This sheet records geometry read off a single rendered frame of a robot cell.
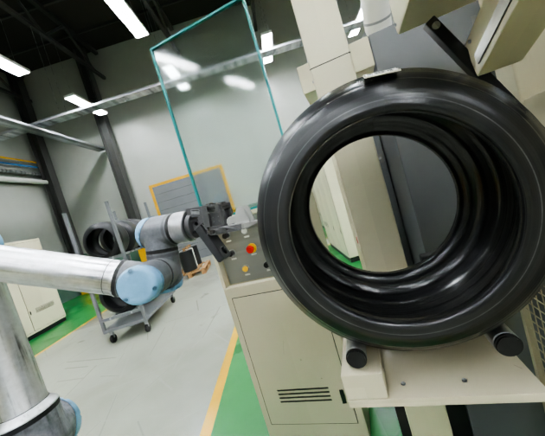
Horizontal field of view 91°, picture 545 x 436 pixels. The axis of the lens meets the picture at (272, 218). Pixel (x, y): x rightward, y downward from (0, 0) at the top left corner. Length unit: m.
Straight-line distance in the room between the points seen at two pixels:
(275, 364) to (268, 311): 0.30
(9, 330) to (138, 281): 0.49
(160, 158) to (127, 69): 3.33
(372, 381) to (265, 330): 0.90
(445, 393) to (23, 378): 1.07
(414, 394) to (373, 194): 0.54
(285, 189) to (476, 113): 0.34
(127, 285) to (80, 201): 11.53
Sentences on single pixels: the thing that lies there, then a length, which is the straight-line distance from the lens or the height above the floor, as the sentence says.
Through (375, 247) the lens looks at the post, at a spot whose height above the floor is 1.03.
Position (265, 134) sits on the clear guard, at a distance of 1.35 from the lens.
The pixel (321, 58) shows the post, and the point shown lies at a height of 1.67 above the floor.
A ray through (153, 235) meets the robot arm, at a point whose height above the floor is 1.28.
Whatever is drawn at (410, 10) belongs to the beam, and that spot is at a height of 1.64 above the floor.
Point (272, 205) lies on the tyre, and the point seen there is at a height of 1.27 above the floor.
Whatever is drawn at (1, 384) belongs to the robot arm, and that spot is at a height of 1.02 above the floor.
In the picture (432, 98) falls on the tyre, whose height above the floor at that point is 1.37.
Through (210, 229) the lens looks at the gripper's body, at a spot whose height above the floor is 1.26.
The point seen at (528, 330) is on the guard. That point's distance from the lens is 1.17.
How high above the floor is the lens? 1.28
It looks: 4 degrees down
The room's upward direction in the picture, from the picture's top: 17 degrees counter-clockwise
